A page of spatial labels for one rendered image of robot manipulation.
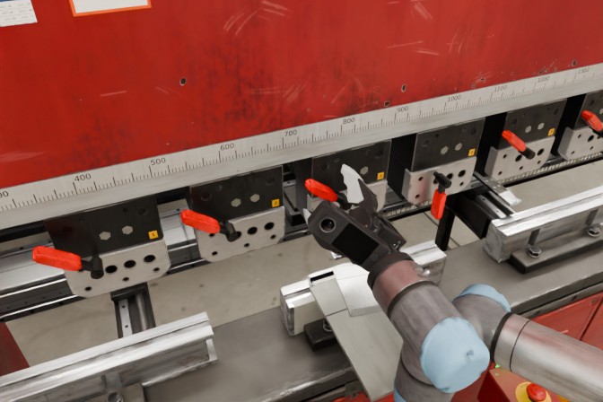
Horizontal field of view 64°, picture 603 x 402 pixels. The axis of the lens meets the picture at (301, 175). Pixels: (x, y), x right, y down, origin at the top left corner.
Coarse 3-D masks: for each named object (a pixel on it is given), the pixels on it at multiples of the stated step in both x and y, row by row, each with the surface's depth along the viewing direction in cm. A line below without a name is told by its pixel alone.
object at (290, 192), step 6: (294, 186) 125; (288, 192) 121; (294, 192) 121; (288, 198) 119; (294, 198) 119; (288, 204) 119; (294, 204) 117; (288, 210) 117; (294, 210) 117; (288, 216) 118; (294, 216) 116; (300, 216) 117; (294, 222) 117; (300, 222) 118; (330, 252) 108; (336, 258) 107
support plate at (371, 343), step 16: (320, 288) 101; (336, 288) 101; (320, 304) 97; (336, 304) 97; (336, 320) 94; (352, 320) 94; (368, 320) 94; (384, 320) 94; (336, 336) 91; (352, 336) 91; (368, 336) 91; (384, 336) 91; (400, 336) 91; (352, 352) 88; (368, 352) 88; (384, 352) 88; (400, 352) 88; (368, 368) 86; (384, 368) 86; (368, 384) 83; (384, 384) 83
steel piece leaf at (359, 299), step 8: (336, 280) 102; (344, 280) 102; (352, 280) 102; (360, 280) 102; (344, 288) 100; (352, 288) 100; (360, 288) 100; (368, 288) 100; (344, 296) 99; (352, 296) 99; (360, 296) 99; (368, 296) 99; (352, 304) 97; (360, 304) 97; (368, 304) 97; (376, 304) 97; (352, 312) 94; (360, 312) 94; (368, 312) 95
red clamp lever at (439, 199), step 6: (438, 174) 91; (438, 180) 90; (444, 180) 89; (438, 186) 91; (444, 186) 89; (438, 192) 92; (444, 192) 91; (438, 198) 92; (444, 198) 92; (432, 204) 94; (438, 204) 92; (444, 204) 93; (432, 210) 95; (438, 210) 93; (438, 216) 94
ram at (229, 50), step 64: (64, 0) 53; (192, 0) 58; (256, 0) 61; (320, 0) 65; (384, 0) 68; (448, 0) 72; (512, 0) 77; (576, 0) 82; (0, 64) 54; (64, 64) 57; (128, 64) 59; (192, 64) 63; (256, 64) 66; (320, 64) 70; (384, 64) 74; (448, 64) 79; (512, 64) 85; (576, 64) 91; (0, 128) 58; (64, 128) 61; (128, 128) 64; (192, 128) 68; (256, 128) 72; (384, 128) 82; (128, 192) 69
